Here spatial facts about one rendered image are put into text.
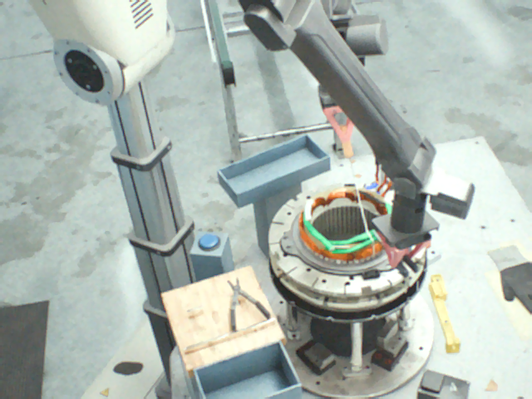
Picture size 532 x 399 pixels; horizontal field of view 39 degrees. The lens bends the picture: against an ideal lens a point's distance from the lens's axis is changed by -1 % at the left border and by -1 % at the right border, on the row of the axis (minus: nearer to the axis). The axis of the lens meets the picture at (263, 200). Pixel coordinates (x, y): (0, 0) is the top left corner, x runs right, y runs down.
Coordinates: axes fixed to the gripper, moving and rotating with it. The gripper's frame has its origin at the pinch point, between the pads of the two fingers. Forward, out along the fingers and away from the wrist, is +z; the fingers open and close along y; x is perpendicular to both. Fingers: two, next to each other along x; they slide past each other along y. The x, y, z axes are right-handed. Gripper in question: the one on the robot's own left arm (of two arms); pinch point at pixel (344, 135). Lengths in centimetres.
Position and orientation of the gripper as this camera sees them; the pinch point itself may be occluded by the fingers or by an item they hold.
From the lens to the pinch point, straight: 139.4
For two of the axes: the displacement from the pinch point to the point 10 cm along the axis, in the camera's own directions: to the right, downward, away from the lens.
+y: -0.1, -3.6, 9.3
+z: 1.8, 9.2, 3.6
